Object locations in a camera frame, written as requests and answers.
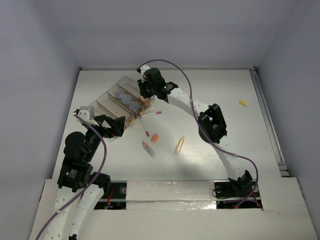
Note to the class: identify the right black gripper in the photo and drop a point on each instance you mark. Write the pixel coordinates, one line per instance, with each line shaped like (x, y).
(141, 84)

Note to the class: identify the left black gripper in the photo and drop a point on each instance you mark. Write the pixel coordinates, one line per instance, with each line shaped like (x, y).
(104, 125)

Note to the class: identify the orange highlighter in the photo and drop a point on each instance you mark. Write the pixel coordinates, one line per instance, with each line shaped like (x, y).
(143, 99)

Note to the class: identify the clear tape roll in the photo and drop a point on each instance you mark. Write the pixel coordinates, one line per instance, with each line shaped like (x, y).
(119, 93)

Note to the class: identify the yellow highlighter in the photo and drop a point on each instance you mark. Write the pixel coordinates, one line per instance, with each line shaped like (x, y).
(179, 146)

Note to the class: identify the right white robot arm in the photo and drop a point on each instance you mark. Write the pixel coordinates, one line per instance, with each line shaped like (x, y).
(212, 126)

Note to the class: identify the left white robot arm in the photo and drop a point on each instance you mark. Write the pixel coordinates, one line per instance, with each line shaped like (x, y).
(79, 188)

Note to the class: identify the clear brown compartment organizer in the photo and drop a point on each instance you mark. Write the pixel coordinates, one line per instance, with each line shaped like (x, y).
(110, 106)

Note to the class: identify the white red-capped pen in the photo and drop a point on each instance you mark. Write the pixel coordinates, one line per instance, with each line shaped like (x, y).
(144, 127)

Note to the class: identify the white pink-capped pen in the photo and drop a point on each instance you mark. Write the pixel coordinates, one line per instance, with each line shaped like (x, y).
(150, 114)

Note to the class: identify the grey orange-tipped marker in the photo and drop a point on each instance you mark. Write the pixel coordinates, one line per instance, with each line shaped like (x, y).
(148, 149)

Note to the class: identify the small orange eraser cap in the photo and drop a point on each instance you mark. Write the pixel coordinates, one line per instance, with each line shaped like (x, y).
(155, 138)

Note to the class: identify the silver taped front board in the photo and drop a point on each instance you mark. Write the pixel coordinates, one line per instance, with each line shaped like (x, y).
(170, 195)

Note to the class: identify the yellow eraser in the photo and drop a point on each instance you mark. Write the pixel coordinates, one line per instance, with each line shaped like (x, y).
(243, 103)

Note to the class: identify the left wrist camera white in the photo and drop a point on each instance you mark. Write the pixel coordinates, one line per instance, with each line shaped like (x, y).
(86, 113)

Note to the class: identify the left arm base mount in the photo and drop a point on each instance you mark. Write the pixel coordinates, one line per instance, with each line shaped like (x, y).
(115, 199)

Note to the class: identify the aluminium rail right edge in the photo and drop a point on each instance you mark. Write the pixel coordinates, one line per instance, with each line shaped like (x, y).
(282, 166)

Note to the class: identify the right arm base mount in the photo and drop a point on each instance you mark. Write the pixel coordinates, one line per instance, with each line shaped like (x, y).
(232, 192)

